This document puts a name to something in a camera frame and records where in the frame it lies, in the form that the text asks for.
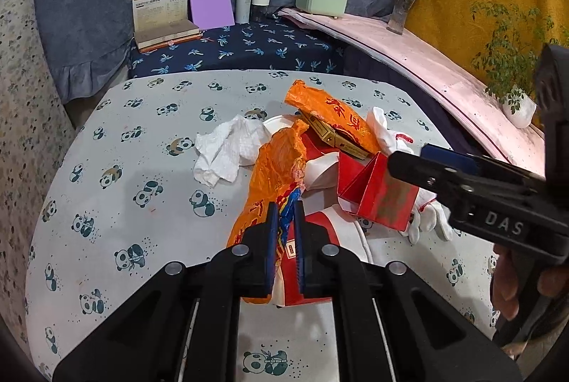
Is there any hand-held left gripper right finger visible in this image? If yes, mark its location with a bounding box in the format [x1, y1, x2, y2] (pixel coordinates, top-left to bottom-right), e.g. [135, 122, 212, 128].
[296, 200, 523, 382]

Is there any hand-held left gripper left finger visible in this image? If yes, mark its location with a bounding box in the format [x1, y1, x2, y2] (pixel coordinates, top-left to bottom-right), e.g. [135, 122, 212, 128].
[52, 201, 281, 382]

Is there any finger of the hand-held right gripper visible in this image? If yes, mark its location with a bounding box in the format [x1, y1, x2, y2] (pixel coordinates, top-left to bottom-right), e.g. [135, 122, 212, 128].
[387, 152, 485, 214]
[420, 143, 548, 187]

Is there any red paper box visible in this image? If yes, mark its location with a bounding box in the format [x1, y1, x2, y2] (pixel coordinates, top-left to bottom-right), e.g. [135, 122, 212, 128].
[336, 151, 419, 232]

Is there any red white paper bucket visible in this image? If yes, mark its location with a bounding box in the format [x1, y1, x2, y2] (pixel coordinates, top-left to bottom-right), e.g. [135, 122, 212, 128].
[272, 206, 372, 308]

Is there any orange plastic bag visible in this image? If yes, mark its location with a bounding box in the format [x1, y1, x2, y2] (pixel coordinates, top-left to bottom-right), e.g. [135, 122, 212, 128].
[227, 119, 309, 305]
[283, 80, 381, 157]

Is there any person's right hand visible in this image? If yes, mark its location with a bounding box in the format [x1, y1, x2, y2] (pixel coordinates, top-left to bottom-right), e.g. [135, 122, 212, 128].
[491, 249, 569, 321]

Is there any white glove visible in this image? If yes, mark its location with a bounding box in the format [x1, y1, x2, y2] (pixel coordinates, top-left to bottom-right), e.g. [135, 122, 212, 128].
[367, 106, 455, 244]

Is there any crushed red white paper cup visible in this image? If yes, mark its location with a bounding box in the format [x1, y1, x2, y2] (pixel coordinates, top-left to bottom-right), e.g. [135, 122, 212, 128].
[301, 129, 342, 193]

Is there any green plant in white pot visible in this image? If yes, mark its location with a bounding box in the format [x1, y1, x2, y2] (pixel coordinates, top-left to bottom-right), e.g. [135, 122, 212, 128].
[470, 1, 557, 129]

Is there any gold cigarette box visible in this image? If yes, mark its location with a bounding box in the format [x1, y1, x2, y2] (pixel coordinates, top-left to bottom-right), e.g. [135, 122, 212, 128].
[297, 110, 371, 161]

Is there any pink cloth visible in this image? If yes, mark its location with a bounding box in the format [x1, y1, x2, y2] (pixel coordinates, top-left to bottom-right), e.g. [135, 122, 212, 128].
[276, 6, 547, 179]

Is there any white crumpled tissue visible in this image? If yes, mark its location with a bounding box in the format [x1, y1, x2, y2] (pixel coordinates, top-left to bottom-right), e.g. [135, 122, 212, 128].
[192, 114, 273, 188]

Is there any panda print tablecloth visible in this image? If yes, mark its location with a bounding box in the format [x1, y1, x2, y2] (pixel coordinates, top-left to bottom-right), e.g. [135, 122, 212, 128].
[22, 69, 507, 382]

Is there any green tissue box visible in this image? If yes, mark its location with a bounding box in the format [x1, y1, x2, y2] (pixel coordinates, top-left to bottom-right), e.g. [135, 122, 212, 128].
[295, 0, 348, 20]

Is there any dark blue leaf print cloth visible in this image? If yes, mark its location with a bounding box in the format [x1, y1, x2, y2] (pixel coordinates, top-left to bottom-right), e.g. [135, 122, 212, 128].
[128, 14, 353, 79]

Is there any purple board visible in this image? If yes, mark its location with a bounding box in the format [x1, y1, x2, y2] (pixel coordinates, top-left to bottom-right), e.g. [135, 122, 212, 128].
[187, 0, 236, 30]

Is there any open tan cardboard box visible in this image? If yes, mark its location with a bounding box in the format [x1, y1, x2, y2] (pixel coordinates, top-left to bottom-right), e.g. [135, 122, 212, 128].
[132, 0, 204, 54]

